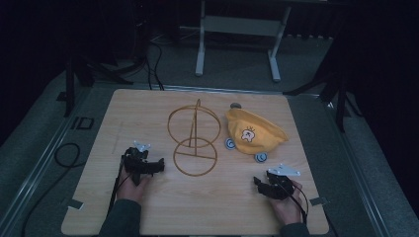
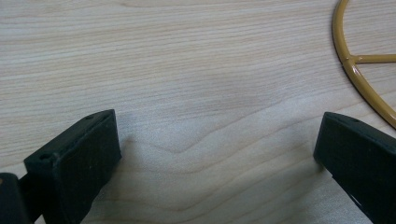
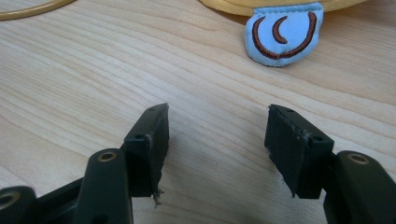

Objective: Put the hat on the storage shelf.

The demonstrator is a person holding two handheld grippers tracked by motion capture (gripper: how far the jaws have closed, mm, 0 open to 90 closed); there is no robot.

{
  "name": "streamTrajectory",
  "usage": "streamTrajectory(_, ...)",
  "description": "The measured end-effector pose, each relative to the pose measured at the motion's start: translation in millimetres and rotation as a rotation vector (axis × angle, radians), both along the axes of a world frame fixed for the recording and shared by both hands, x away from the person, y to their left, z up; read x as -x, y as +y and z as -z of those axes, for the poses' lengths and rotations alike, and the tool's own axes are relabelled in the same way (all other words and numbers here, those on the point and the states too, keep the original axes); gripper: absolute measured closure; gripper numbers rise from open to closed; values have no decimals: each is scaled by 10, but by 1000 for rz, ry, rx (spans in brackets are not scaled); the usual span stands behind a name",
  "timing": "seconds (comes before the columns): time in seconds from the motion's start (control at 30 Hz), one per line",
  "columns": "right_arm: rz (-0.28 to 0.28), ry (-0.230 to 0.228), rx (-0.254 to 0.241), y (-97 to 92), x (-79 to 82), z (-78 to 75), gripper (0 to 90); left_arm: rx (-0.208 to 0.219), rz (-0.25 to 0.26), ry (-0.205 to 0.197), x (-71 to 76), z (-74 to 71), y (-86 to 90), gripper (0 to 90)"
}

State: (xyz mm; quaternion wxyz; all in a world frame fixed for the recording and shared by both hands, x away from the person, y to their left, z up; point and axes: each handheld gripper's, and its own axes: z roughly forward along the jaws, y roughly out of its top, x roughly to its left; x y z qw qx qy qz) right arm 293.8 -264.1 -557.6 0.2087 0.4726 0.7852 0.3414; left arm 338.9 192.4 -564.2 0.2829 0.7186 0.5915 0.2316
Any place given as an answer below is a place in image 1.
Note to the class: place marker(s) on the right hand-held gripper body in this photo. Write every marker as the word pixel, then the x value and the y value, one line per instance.
pixel 281 184

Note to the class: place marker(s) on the black tripod stand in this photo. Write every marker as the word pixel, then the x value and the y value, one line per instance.
pixel 336 98
pixel 85 75

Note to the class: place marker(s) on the grey tape piece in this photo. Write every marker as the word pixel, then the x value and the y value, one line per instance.
pixel 318 201

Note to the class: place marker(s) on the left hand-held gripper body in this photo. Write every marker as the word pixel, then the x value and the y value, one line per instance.
pixel 136 163

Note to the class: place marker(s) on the black tape floor mark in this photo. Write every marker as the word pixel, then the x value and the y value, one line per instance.
pixel 82 123

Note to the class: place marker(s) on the yellow hat with cartoon print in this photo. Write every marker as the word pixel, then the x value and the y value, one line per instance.
pixel 253 133

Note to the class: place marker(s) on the person's left hand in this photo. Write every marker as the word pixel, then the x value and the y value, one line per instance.
pixel 130 189

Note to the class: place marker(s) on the person's right hand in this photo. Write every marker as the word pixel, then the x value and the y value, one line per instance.
pixel 290 209

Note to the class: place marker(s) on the white metal table frame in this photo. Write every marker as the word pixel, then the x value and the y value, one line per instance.
pixel 242 26

